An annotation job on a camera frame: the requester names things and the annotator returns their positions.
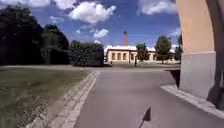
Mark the low yellow building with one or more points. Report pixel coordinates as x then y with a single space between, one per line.
120 54

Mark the person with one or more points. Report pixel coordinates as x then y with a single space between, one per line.
135 62

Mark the trimmed dark green hedge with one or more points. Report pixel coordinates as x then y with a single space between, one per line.
86 54

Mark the red brick chimney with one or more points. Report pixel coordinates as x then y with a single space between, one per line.
125 38

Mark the green tree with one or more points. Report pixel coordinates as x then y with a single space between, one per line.
163 48
142 52

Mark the grey asphalt path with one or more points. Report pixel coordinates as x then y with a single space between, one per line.
123 96

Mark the cobblestone border strip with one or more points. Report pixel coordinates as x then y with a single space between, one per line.
71 105

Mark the grass lawn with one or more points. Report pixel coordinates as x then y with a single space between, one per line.
30 88

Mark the pale stone kerb strip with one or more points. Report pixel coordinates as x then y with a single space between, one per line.
195 100

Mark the large dark trees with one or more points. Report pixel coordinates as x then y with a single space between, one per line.
23 40

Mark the tall beige building wall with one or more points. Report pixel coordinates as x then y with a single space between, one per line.
200 46

